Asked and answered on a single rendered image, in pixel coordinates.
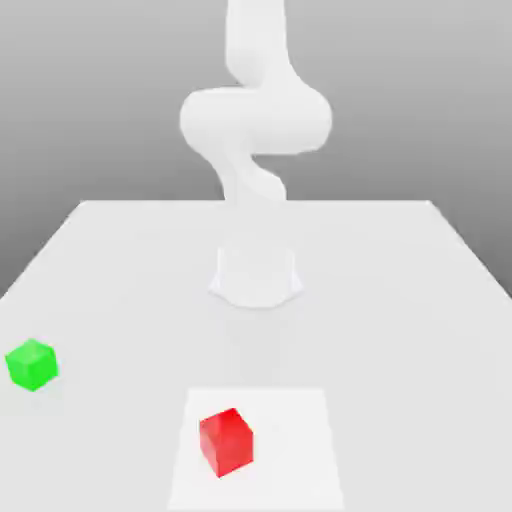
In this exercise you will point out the small red cube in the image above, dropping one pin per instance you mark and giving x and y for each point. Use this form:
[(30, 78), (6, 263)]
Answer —
[(226, 442)]

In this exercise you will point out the small green cube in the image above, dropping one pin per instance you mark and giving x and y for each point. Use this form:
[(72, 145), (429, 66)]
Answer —
[(32, 364)]

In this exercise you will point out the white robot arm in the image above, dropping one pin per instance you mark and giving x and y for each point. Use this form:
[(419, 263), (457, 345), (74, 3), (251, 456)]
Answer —
[(256, 120)]

